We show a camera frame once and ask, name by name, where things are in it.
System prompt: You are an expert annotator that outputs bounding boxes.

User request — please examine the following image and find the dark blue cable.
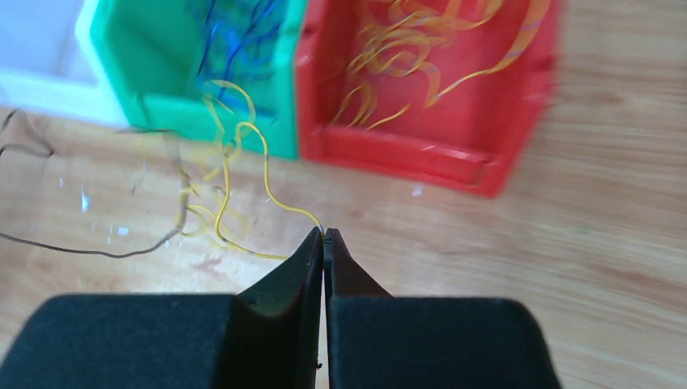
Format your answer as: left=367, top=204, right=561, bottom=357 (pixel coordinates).
left=193, top=0, right=285, bottom=113

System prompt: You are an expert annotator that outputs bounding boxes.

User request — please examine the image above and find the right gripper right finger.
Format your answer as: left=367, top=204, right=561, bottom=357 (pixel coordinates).
left=324, top=229, right=561, bottom=388

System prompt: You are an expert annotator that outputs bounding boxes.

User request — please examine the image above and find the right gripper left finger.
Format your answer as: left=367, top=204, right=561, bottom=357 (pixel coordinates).
left=1, top=229, right=323, bottom=388

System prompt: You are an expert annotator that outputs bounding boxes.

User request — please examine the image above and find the green plastic bin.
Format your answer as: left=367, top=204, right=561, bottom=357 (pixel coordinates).
left=91, top=1, right=307, bottom=159

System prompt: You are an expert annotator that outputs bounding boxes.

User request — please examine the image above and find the white plastic bin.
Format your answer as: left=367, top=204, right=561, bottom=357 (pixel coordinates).
left=1, top=0, right=128, bottom=127

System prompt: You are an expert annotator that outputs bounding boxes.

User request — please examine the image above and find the red plastic bin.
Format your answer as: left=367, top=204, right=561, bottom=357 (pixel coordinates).
left=295, top=1, right=562, bottom=197

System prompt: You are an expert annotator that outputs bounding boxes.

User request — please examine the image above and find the yellow cable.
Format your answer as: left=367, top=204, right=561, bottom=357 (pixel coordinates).
left=174, top=0, right=554, bottom=262

